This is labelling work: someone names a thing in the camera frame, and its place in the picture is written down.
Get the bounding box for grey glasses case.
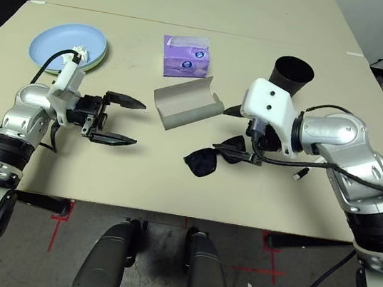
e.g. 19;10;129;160
148;68;229;140

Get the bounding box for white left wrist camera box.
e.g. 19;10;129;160
42;54;88;127

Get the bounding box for black plastic cup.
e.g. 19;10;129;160
265;53;317;101

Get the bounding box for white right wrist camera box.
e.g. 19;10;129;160
235;75;312;157

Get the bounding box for purple tissue box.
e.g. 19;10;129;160
157;31;215;84

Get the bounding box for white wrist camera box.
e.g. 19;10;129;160
235;75;312;157
42;54;88;127

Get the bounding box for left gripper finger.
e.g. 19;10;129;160
103;90;148;111
89;130;138;150

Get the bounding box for green plastic plate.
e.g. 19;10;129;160
76;38;110;77

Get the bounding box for red floor tape cross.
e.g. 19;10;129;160
228;226;292;286

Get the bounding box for blue plastic plate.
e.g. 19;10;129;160
25;16;111;82

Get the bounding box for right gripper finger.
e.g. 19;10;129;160
223;103;245;119
210;142;265;166

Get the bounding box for grey left robot leg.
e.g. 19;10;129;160
71;212;143;287

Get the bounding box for black left camera cable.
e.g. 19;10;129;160
19;44;83;154

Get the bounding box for grey right robot leg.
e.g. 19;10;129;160
179;226;243;287

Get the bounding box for black sunglasses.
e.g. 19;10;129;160
181;126;251;184

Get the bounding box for grey robot leg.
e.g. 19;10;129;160
71;212;143;287
179;226;243;287

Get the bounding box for black table foot bar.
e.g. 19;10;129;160
12;190;72;216
264;230;354;261

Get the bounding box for white marker black cap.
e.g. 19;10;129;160
292;166;310;184

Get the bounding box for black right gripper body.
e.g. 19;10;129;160
258;124;285;154

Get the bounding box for red floor tape corner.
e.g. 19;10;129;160
45;198;75;256

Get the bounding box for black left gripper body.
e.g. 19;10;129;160
68;91;111;139

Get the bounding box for white tissue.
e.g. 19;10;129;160
69;44;91;64

